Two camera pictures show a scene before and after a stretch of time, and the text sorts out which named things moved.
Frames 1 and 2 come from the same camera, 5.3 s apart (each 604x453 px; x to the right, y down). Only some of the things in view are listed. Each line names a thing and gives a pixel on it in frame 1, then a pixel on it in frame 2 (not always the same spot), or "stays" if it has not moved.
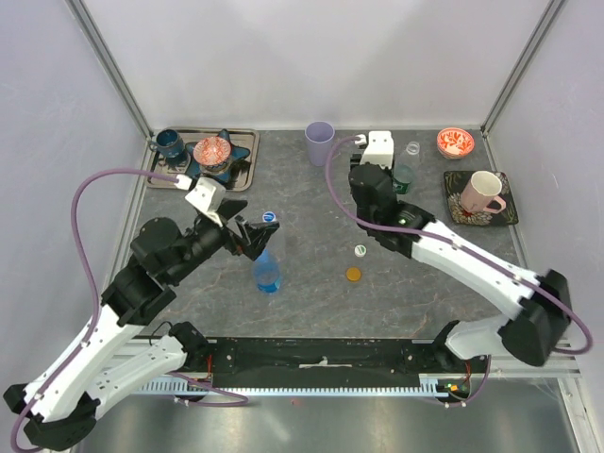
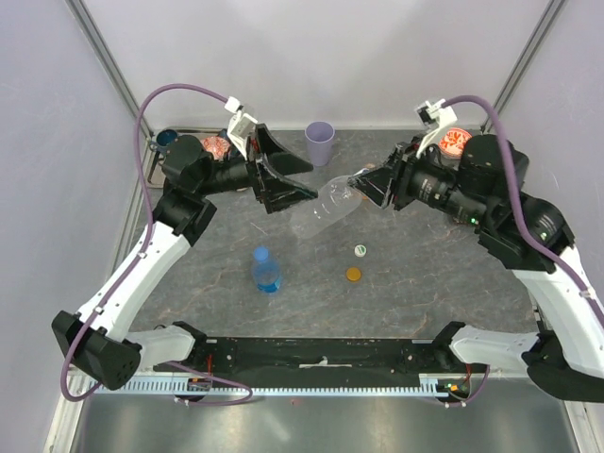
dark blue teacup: [169, 142] stays
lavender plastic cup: [319, 137] stays
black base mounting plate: [310, 362] stays
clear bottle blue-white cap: [269, 217] to [337, 199]
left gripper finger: [228, 207] to [284, 161]
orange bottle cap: [353, 274] stays
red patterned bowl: [212, 152] stays
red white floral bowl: [455, 142] stays
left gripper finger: [259, 234] to [278, 189]
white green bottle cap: [360, 250] stays
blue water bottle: [267, 272] stays
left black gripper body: [233, 242] to [254, 158]
